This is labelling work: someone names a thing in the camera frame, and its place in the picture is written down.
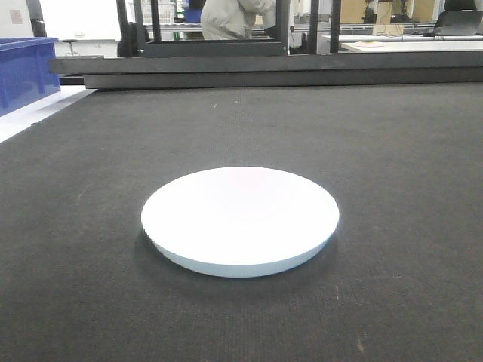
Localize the white round plate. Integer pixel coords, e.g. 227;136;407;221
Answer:
140;167;340;278

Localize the white background table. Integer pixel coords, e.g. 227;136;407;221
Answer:
338;35;482;53

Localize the black stool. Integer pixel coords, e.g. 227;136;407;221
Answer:
62;39;80;57

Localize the blue plastic tray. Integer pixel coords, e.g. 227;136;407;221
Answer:
1;37;60;115

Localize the person in beige jacket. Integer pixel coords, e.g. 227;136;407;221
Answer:
200;0;276;41

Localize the black fabric table mat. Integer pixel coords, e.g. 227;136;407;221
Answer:
0;83;483;362

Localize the black laptop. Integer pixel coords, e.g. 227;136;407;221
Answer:
432;11;482;36

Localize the black metal frame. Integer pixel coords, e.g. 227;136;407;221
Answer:
115;0;343;58

